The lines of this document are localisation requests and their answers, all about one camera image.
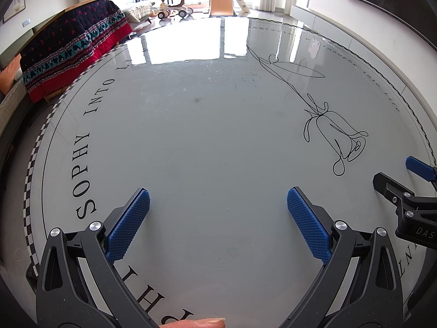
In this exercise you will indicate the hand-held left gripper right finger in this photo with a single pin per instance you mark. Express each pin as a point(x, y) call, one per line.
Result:
point(309, 225)

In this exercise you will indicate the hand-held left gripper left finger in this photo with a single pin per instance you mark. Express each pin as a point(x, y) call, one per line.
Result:
point(128, 223)

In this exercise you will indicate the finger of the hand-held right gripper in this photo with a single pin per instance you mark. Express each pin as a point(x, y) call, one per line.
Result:
point(421, 169)
point(389, 184)

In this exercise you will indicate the person's left hand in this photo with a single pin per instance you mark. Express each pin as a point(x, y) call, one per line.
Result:
point(201, 323)

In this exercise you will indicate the grey green sofa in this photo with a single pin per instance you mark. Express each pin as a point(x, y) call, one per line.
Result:
point(10, 102)

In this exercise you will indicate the dark patterned quilt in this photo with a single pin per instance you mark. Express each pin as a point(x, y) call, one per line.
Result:
point(68, 47)

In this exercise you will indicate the orange cushion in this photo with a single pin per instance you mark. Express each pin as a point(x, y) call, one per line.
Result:
point(8, 75)

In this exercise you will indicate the light quilted sofa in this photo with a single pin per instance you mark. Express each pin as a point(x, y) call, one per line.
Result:
point(136, 12)

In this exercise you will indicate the white toy airplane ride-on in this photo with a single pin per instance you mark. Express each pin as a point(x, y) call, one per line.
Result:
point(174, 8)

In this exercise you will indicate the white dotted toy ladder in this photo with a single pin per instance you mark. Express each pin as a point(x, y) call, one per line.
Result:
point(240, 1)

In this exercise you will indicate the white wall socket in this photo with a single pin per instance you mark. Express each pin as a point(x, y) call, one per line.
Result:
point(26, 23)

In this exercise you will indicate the framed wall picture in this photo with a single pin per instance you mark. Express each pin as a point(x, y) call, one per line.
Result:
point(13, 5)

